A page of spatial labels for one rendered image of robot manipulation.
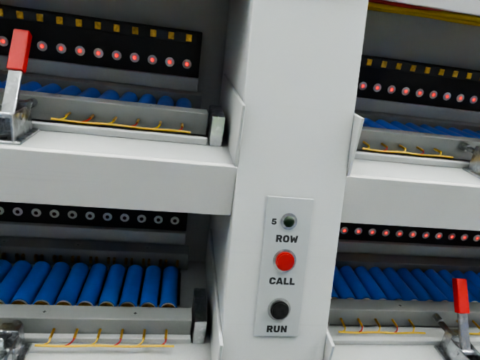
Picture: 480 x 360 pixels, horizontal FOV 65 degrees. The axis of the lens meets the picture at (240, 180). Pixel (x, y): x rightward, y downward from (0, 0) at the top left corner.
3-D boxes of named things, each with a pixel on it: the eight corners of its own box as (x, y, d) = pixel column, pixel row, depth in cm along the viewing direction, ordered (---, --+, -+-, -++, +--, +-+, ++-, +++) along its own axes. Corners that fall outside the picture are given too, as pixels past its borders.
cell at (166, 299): (178, 278, 46) (176, 317, 40) (162, 278, 45) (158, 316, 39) (178, 266, 45) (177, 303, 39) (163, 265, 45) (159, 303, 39)
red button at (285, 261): (293, 271, 32) (296, 253, 32) (275, 271, 32) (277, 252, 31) (290, 267, 33) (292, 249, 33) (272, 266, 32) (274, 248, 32)
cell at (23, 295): (51, 274, 43) (29, 314, 37) (34, 273, 43) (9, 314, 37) (51, 261, 43) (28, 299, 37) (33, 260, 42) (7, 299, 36)
